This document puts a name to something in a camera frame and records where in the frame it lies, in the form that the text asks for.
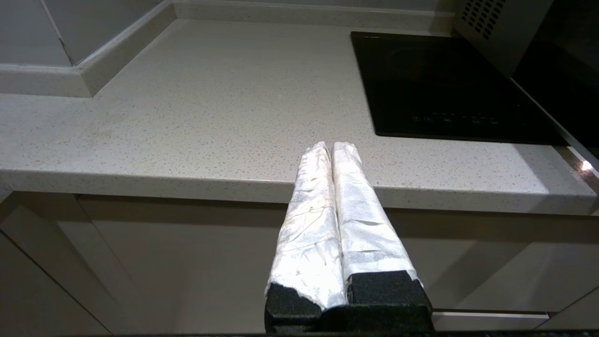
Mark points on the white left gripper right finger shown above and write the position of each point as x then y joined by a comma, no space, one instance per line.
365,234

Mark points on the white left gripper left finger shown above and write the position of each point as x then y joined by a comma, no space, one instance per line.
309,234

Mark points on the black glass microwave door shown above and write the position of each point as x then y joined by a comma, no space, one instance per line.
561,70

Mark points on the grey cabinet front panel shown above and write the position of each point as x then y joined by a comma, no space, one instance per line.
210,262

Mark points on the black induction cooktop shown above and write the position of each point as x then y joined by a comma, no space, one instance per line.
444,84

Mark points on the grey angled corner cabinet panel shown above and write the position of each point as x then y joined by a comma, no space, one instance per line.
56,243

